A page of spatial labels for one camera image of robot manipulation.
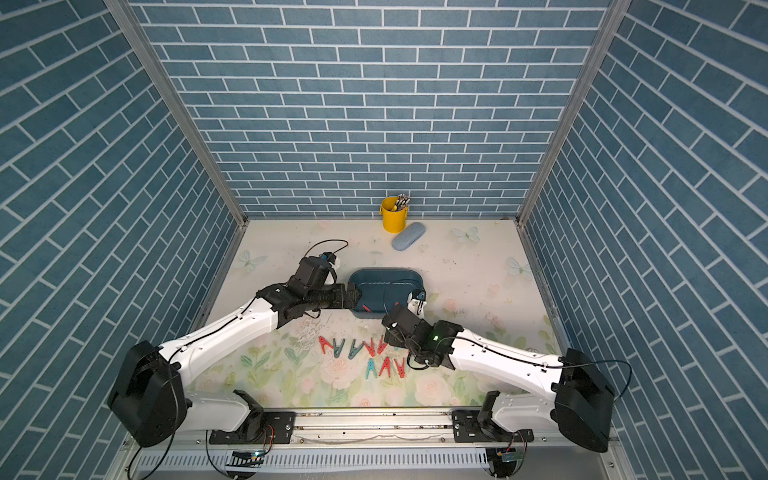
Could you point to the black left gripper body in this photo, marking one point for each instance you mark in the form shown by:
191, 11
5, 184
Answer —
329, 297

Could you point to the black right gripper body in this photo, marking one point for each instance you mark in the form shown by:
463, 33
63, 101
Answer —
393, 339

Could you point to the red clothespin second row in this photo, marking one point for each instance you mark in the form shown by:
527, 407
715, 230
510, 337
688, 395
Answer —
385, 371
400, 366

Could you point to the teal clothespin second row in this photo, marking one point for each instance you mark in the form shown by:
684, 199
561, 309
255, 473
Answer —
371, 370

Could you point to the grey-teal clothespin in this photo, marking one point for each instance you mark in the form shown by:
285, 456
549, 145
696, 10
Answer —
355, 349
338, 347

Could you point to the teal plastic storage box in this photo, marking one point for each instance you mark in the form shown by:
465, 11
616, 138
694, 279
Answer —
383, 288

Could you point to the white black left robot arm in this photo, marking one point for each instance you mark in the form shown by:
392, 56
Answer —
149, 397

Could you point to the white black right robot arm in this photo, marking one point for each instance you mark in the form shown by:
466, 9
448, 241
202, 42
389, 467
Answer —
578, 397

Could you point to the yellow metal bucket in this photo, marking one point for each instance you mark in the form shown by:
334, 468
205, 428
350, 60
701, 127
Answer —
393, 222

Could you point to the grey fabric glasses case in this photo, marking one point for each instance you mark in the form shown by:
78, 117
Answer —
406, 238

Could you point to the pens in bucket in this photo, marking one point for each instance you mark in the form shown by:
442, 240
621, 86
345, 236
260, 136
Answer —
401, 203

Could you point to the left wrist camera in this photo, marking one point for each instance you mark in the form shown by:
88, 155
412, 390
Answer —
330, 258

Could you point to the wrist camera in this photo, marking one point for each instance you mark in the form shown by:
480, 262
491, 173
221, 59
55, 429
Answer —
330, 258
417, 302

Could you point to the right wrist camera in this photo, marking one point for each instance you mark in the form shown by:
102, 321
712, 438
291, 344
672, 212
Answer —
417, 302

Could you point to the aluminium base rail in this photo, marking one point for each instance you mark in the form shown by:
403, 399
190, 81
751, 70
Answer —
506, 419

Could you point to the left aluminium corner post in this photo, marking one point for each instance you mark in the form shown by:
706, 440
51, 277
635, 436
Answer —
129, 25

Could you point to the aluminium corner post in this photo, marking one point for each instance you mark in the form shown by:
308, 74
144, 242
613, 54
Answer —
129, 25
593, 60

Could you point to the right aluminium corner post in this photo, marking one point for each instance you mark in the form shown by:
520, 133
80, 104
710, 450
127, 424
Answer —
593, 60

